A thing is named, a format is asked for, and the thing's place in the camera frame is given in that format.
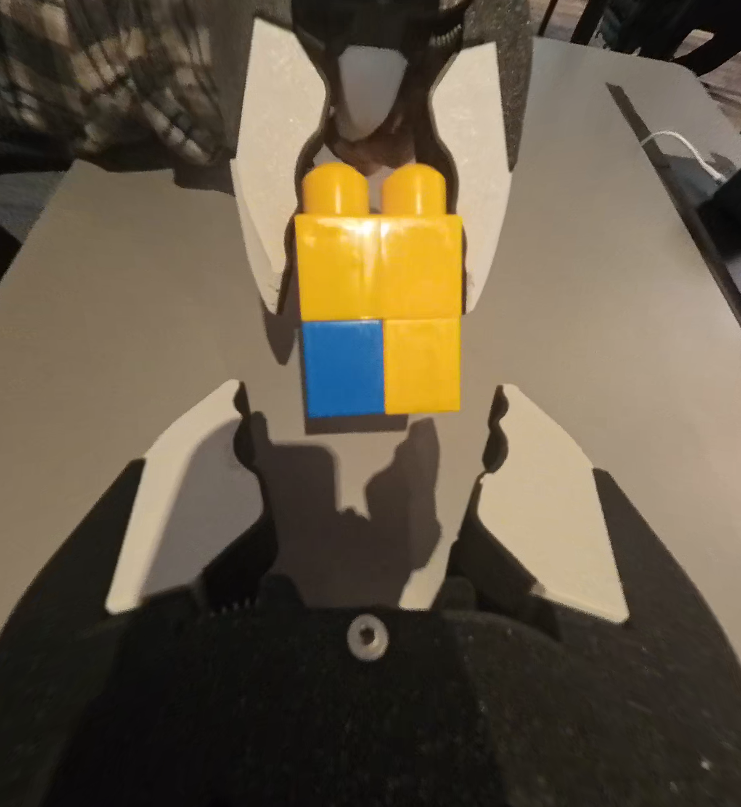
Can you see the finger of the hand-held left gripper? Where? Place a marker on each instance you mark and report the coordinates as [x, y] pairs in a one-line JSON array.
[[269, 157], [481, 157]]

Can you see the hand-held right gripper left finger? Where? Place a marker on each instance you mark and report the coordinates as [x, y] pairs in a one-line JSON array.
[[181, 504]]

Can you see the person's left hand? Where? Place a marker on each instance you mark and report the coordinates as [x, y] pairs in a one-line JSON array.
[[396, 145]]

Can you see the black tripod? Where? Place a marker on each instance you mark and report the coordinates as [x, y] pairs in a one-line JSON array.
[[648, 25]]

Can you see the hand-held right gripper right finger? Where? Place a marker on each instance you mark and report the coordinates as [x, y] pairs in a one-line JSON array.
[[547, 517]]

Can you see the small blue mega block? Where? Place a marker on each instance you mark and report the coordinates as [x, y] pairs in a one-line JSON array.
[[342, 369]]

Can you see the small yellow mega block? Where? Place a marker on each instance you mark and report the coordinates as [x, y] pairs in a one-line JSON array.
[[421, 365]]

